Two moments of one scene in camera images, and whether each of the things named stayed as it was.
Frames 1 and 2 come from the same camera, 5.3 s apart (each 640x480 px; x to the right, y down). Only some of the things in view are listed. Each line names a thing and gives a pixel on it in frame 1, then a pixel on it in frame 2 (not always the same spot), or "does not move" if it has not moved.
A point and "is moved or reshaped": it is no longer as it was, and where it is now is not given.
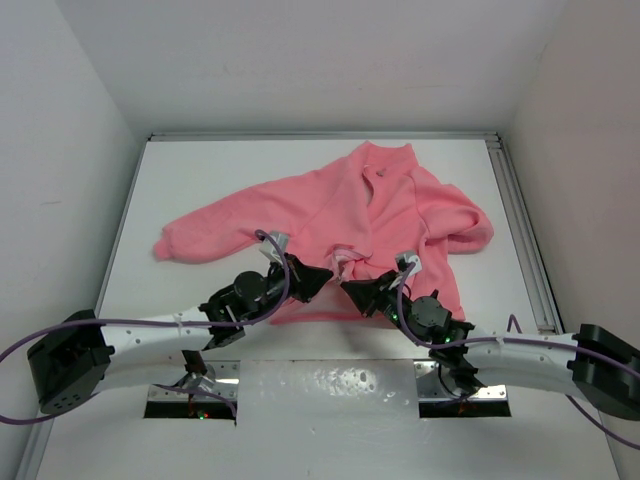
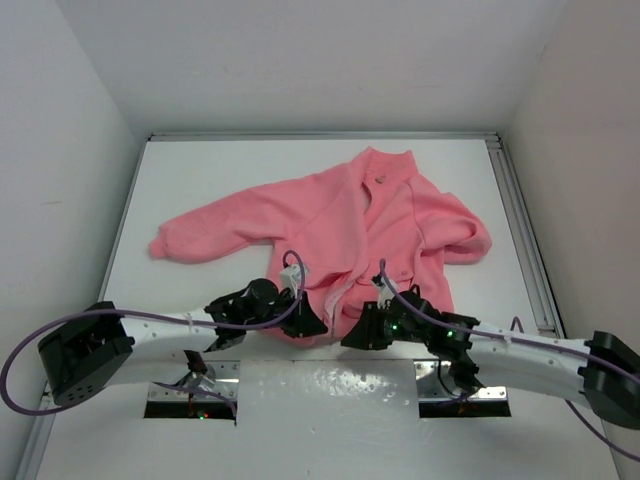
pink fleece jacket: [352, 217] is moved or reshaped
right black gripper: [370, 294] → [365, 332]
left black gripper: [305, 279] → [304, 320]
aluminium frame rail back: [329, 136] does not move
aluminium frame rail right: [525, 238] does not move
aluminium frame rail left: [37, 449] does not move
